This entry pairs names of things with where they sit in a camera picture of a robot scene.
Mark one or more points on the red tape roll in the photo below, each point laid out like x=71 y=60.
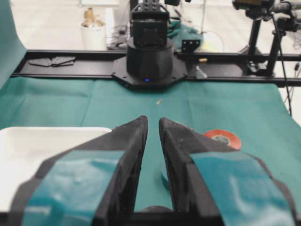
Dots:
x=224 y=136

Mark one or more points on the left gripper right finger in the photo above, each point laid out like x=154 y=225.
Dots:
x=219 y=185

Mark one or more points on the white plastic case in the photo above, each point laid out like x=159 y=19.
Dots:
x=23 y=149

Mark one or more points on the green table cloth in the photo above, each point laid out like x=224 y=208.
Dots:
x=254 y=112

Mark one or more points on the teal tape roll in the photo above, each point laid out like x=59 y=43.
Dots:
x=164 y=178

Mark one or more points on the white bucket with items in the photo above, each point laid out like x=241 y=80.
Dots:
x=93 y=31

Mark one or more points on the black aluminium rail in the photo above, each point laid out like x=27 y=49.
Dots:
x=111 y=65

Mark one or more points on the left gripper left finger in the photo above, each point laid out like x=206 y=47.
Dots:
x=87 y=185

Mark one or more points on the black camera stand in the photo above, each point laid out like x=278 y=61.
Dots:
x=272 y=20

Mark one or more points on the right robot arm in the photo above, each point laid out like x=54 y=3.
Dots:
x=150 y=61

